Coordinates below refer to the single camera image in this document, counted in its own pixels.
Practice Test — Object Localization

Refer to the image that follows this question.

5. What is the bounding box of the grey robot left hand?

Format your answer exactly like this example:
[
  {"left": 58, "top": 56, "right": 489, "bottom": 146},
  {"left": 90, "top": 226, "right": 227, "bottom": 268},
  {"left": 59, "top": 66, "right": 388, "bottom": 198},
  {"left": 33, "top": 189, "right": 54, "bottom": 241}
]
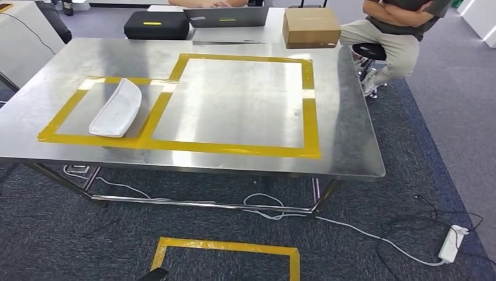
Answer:
[{"left": 137, "top": 268, "right": 170, "bottom": 281}]

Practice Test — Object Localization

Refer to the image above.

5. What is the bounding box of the white car body panel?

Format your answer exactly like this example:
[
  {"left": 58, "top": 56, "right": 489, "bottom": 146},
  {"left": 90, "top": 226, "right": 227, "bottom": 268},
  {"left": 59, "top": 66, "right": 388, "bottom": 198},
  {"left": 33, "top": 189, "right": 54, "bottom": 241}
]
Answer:
[{"left": 88, "top": 77, "right": 143, "bottom": 138}]

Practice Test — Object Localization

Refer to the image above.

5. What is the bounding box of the stainless steel workbench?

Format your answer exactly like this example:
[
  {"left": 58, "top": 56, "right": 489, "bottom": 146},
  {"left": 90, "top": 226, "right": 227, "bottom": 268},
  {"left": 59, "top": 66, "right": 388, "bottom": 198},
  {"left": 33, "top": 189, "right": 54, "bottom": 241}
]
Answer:
[{"left": 0, "top": 37, "right": 386, "bottom": 216}]

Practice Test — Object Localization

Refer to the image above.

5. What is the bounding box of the yellow floor tape outline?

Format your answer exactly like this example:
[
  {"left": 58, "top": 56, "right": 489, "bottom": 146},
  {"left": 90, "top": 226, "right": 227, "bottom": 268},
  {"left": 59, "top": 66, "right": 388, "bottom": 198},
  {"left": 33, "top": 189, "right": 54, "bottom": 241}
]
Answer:
[{"left": 150, "top": 237, "right": 301, "bottom": 281}]

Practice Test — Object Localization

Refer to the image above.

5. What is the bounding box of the large yellow tape rectangle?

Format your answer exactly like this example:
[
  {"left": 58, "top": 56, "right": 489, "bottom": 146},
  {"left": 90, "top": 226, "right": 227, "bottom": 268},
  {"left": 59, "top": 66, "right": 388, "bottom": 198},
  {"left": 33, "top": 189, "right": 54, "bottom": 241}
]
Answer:
[{"left": 137, "top": 53, "right": 322, "bottom": 160}]

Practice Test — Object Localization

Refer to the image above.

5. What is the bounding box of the black hard case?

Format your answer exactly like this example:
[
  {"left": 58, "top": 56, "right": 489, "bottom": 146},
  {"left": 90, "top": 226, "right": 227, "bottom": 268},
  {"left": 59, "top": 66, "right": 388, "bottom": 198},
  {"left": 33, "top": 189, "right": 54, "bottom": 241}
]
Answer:
[{"left": 123, "top": 11, "right": 190, "bottom": 41}]

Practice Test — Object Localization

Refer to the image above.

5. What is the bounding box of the grey laptop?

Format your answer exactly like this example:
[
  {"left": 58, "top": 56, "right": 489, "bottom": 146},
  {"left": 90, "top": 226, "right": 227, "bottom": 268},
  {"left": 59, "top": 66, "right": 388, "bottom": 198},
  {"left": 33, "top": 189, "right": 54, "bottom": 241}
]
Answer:
[{"left": 183, "top": 6, "right": 270, "bottom": 29}]

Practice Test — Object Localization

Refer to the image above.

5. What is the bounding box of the brown cardboard box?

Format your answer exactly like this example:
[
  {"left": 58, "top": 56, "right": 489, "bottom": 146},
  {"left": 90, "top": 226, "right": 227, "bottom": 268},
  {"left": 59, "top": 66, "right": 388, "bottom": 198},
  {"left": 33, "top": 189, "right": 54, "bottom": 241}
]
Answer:
[{"left": 282, "top": 8, "right": 342, "bottom": 50}]

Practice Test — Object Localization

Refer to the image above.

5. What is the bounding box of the white power strip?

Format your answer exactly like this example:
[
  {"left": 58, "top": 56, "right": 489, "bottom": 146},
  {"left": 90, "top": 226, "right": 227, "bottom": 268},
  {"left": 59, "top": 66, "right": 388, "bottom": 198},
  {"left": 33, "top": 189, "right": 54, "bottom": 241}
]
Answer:
[{"left": 438, "top": 225, "right": 470, "bottom": 265}]

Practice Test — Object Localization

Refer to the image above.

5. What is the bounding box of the black router with antennas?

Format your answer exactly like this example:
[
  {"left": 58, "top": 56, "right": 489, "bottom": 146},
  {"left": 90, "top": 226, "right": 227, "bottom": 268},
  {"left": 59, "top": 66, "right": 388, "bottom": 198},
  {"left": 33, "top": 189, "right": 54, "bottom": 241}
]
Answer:
[{"left": 288, "top": 0, "right": 328, "bottom": 9}]

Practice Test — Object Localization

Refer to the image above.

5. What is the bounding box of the chrome swivel stool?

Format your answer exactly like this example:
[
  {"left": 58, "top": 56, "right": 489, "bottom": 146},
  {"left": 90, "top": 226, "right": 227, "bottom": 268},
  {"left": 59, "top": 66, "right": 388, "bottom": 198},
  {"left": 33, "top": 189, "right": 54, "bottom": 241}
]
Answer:
[{"left": 352, "top": 42, "right": 388, "bottom": 100}]

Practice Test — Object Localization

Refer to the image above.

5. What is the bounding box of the white display plinth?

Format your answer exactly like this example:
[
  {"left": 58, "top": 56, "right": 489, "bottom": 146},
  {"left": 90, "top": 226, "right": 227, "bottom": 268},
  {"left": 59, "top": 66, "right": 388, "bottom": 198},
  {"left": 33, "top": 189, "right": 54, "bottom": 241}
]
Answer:
[{"left": 457, "top": 0, "right": 496, "bottom": 49}]

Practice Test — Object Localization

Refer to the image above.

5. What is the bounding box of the white floor cable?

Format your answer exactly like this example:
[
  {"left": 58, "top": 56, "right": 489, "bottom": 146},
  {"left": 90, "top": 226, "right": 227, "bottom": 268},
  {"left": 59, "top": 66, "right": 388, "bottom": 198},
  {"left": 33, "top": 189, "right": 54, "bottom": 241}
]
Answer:
[{"left": 64, "top": 166, "right": 446, "bottom": 268}]

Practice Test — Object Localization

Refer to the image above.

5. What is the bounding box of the black desk cable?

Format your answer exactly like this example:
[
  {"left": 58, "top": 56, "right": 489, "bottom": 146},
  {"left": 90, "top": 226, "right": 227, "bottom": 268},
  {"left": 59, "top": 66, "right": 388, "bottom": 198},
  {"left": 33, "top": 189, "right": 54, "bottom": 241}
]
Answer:
[{"left": 0, "top": 11, "right": 57, "bottom": 55}]

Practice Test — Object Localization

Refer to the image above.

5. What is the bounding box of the black floor cable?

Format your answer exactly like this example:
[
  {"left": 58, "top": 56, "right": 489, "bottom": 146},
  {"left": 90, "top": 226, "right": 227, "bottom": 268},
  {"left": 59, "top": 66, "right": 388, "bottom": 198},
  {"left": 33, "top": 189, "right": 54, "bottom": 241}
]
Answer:
[{"left": 376, "top": 194, "right": 496, "bottom": 281}]

